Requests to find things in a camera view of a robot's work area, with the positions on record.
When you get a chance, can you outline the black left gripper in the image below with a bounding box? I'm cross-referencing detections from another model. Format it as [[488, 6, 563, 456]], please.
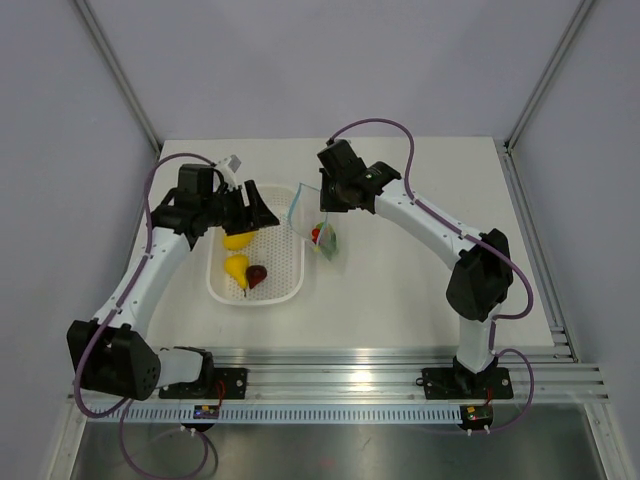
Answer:
[[202, 180, 279, 236]]

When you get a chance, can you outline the clear teal-zipper zip bag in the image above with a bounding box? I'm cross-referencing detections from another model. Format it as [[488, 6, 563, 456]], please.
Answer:
[[287, 183, 348, 276]]

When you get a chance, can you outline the red cherry tomatoes sprig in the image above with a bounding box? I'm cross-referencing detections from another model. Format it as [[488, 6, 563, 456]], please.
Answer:
[[311, 223, 328, 246]]

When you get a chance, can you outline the green toy pepper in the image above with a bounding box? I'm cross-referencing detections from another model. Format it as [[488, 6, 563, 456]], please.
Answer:
[[318, 225, 339, 260]]

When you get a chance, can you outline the yellow toy pear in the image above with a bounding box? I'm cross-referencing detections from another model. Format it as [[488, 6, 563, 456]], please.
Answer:
[[224, 254, 250, 295]]

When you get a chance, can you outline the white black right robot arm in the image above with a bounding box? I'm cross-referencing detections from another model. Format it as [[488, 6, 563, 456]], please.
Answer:
[[318, 139, 513, 398]]

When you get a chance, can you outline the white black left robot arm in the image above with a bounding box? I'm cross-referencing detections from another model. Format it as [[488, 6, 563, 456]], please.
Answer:
[[67, 164, 280, 404]]

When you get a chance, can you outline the white perforated plastic basket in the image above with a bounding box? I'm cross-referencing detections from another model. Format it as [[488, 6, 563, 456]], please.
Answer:
[[205, 185, 304, 306]]

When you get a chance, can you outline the dark red toy fruit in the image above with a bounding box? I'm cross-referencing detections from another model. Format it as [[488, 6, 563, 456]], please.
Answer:
[[246, 265, 268, 289]]

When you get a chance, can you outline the left small circuit board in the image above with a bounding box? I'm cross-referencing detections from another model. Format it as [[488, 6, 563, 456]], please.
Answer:
[[193, 405, 220, 420]]

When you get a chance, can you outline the small circuit board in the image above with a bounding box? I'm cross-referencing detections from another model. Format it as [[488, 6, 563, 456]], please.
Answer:
[[459, 404, 494, 435], [193, 405, 220, 420]]

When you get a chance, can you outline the right small circuit board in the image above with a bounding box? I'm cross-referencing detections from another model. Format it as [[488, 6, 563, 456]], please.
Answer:
[[459, 404, 494, 435]]

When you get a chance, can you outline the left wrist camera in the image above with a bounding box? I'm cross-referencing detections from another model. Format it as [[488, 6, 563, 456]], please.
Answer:
[[216, 155, 241, 176]]

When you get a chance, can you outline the right aluminium frame post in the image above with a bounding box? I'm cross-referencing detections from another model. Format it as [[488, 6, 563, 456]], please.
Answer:
[[502, 0, 599, 154]]

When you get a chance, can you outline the aluminium frame post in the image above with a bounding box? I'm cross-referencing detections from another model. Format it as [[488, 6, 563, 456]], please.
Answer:
[[71, 0, 162, 157], [502, 0, 599, 154]]

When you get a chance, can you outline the aluminium mounting rail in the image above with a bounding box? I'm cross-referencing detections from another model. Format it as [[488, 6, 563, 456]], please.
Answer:
[[67, 349, 611, 405]]

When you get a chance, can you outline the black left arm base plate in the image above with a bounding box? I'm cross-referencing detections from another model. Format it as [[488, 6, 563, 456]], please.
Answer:
[[158, 367, 248, 400]]

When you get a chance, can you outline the left aluminium frame post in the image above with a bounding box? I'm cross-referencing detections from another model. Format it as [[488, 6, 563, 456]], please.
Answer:
[[71, 0, 162, 157]]

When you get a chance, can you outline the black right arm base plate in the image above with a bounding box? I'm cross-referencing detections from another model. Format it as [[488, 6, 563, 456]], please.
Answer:
[[416, 367, 514, 400]]

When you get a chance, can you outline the white slotted cable duct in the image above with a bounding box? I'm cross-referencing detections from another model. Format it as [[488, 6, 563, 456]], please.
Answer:
[[103, 403, 461, 425]]

